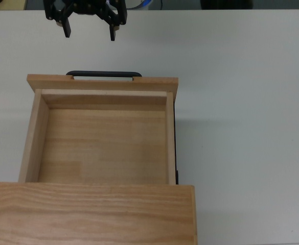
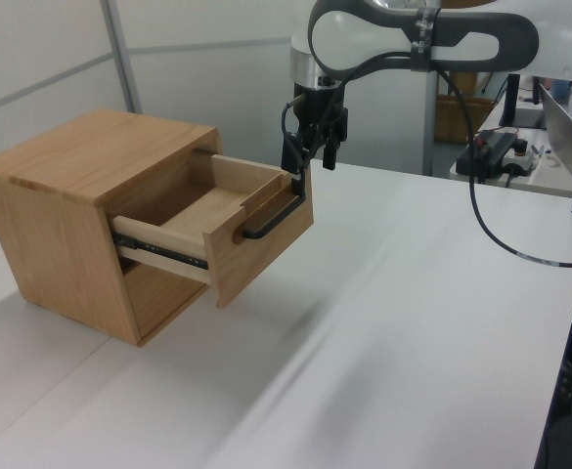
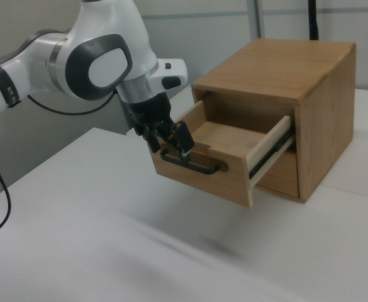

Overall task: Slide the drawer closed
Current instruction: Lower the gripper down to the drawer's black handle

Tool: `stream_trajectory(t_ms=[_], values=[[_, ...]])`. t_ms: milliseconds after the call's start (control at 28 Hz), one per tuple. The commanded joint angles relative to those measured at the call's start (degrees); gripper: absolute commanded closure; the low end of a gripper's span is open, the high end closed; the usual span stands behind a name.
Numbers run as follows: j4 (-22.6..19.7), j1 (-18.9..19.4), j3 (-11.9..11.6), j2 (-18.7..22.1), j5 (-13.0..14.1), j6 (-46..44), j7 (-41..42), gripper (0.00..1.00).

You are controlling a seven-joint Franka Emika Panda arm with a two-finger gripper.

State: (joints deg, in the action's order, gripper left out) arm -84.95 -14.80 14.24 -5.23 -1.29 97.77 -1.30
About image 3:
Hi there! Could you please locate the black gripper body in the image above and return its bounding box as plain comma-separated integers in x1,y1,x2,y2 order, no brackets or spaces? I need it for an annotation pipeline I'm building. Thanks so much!
126,93,176,135

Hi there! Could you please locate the black drawer handle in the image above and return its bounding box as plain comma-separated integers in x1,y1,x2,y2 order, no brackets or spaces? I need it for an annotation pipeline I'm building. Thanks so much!
160,149,219,176

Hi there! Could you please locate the wooden drawer with black handle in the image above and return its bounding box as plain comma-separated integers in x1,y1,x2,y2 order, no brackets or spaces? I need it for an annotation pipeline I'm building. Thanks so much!
150,99,296,209

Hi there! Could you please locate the wooden drawer cabinet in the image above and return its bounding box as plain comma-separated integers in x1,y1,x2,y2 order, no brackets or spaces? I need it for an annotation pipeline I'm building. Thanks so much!
191,38,357,204

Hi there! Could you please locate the black stand pole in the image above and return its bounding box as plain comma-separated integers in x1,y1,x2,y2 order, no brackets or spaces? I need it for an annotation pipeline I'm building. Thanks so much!
308,0,321,40

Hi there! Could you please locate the grey partition post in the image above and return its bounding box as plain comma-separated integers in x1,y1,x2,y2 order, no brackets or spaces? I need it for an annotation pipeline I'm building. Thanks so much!
254,0,267,40

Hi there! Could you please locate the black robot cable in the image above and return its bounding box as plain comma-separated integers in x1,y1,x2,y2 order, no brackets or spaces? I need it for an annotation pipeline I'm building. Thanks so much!
0,89,119,240

